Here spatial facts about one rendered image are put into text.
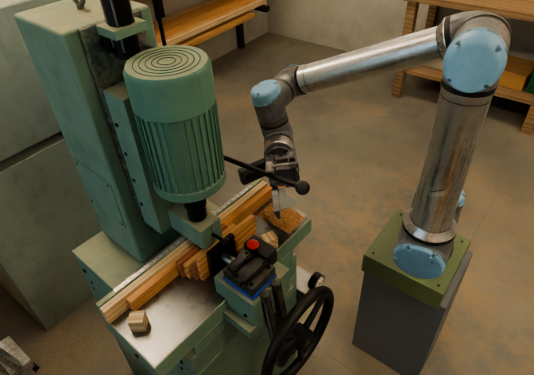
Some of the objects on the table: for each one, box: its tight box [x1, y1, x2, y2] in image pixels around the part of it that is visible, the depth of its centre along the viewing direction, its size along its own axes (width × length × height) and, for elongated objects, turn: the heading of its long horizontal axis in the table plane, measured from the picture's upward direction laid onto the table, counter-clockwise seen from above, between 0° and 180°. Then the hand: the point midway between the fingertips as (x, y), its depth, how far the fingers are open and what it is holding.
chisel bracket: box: [167, 203, 223, 250], centre depth 115 cm, size 7×14×8 cm, turn 52°
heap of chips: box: [257, 202, 306, 234], centre depth 128 cm, size 8×12×3 cm
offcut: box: [127, 311, 149, 332], centre depth 100 cm, size 4×3×4 cm
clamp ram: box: [206, 233, 237, 277], centre depth 110 cm, size 9×8×9 cm
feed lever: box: [223, 155, 310, 195], centre depth 110 cm, size 36×5×32 cm
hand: (272, 197), depth 106 cm, fingers open, 14 cm apart
